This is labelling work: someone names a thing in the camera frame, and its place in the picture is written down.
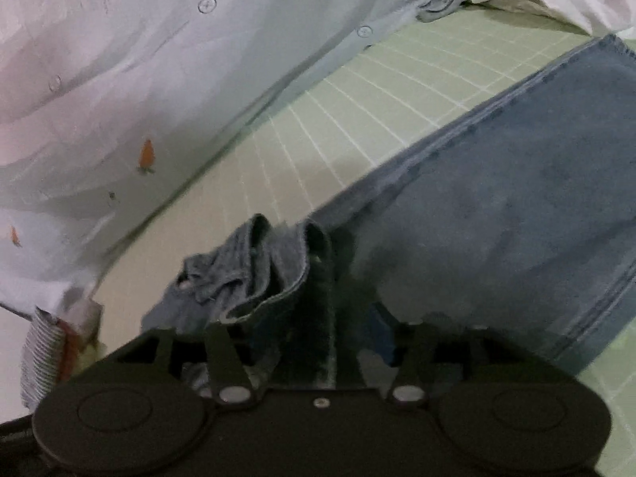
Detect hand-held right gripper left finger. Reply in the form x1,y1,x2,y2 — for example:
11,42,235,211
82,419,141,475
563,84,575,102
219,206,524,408
119,325,266,411

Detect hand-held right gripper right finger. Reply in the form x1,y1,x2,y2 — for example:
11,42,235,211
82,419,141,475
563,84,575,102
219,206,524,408
368,303,500,411

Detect blue denim jeans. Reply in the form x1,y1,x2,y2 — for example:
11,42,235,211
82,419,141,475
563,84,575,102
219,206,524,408
142,35,636,393

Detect folded blue checked shirt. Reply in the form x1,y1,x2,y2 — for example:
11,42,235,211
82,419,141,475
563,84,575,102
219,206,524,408
20,308,65,408

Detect pale blue carrot print blanket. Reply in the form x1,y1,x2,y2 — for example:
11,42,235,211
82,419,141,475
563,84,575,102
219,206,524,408
0,0,440,319

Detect small grey cloth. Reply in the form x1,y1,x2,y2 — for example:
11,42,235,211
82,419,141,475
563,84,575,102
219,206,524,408
416,0,475,23

